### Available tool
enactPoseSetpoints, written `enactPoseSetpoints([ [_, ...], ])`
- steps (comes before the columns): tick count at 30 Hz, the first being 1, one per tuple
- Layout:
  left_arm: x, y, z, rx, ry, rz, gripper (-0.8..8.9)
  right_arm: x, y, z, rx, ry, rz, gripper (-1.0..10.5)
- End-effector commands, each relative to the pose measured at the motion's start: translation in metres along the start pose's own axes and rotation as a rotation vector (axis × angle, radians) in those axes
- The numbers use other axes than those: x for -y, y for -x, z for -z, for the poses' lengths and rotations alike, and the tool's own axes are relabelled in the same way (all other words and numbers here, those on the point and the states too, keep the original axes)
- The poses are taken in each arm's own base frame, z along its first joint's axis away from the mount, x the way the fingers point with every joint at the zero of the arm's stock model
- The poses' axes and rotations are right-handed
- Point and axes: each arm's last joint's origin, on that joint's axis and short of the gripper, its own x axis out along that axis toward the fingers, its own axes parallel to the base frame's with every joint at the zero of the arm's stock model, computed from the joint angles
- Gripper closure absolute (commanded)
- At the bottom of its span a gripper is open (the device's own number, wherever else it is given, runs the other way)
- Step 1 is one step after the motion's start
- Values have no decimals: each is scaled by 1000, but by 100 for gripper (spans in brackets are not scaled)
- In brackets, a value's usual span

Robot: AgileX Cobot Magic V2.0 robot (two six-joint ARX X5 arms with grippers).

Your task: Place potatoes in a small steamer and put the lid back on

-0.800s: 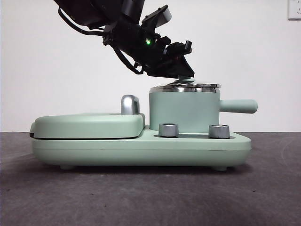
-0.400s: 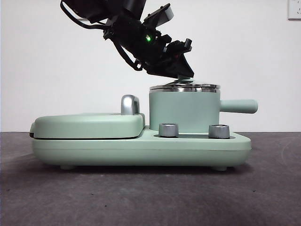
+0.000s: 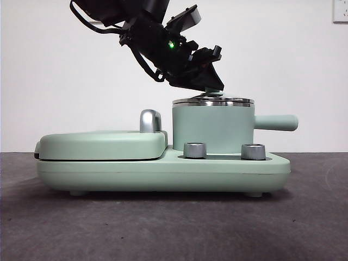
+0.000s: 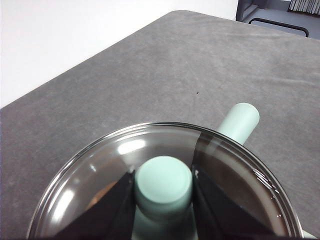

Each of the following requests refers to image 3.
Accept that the glass lid with mint knob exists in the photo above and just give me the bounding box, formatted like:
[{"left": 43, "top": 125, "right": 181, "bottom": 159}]
[{"left": 172, "top": 86, "right": 256, "bottom": 104}]

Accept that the mint green steamer pot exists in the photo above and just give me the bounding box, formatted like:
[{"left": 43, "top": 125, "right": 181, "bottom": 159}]
[{"left": 172, "top": 102, "right": 299, "bottom": 154}]

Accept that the silver control knob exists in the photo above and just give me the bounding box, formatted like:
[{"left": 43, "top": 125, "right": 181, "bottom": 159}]
[
  {"left": 241, "top": 143, "right": 266, "bottom": 160},
  {"left": 183, "top": 141, "right": 207, "bottom": 158}
]

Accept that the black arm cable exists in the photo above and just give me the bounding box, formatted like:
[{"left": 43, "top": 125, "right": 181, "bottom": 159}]
[
  {"left": 69, "top": 0, "right": 128, "bottom": 35},
  {"left": 132, "top": 45, "right": 168, "bottom": 83}
]

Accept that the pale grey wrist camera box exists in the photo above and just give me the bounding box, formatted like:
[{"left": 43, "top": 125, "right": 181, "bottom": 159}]
[{"left": 173, "top": 4, "right": 202, "bottom": 30}]

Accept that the mint griddle cover silver handle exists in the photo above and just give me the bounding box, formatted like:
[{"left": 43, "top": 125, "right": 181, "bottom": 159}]
[{"left": 34, "top": 109, "right": 169, "bottom": 161}]

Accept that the white wall socket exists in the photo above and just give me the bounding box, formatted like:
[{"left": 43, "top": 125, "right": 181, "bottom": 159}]
[{"left": 332, "top": 0, "right": 348, "bottom": 24}]

